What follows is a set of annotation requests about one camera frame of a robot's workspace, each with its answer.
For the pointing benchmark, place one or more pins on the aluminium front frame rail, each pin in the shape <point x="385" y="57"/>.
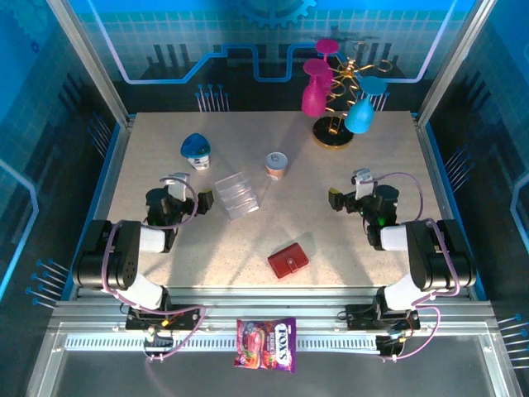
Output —
<point x="264" y="306"/>

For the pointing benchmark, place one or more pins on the pink glitter wine glass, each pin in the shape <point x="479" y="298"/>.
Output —
<point x="327" y="45"/>
<point x="313" y="99"/>

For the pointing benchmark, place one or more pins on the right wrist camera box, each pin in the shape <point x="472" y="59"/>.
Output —
<point x="363" y="184"/>

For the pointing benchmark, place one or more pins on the blue glitter wine glass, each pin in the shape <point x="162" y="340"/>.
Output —
<point x="359" y="116"/>

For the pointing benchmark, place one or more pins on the white bottle with blue cap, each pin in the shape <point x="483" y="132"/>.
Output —
<point x="194" y="146"/>

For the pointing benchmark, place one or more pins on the clear acrylic tiered card stand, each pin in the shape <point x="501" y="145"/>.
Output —
<point x="236" y="196"/>

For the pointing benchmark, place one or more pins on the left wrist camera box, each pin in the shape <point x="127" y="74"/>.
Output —
<point x="179" y="188"/>

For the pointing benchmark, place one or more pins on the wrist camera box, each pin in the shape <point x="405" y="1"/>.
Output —
<point x="179" y="188"/>
<point x="363" y="184"/>

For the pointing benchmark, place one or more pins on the red leather card holder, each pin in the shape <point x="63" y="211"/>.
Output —
<point x="288" y="260"/>

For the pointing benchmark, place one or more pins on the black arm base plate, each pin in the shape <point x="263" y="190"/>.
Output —
<point x="136" y="320"/>
<point x="359" y="316"/>

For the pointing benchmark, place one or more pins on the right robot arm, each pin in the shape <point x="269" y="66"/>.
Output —
<point x="430" y="256"/>

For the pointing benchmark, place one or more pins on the purple Fox's candy bag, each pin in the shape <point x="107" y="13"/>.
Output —
<point x="264" y="343"/>

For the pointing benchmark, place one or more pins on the aluminium side rail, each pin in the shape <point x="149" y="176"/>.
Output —
<point x="106" y="198"/>
<point x="444" y="198"/>

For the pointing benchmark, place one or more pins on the aluminium frame post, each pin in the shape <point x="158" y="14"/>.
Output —
<point x="93" y="62"/>
<point x="454" y="62"/>

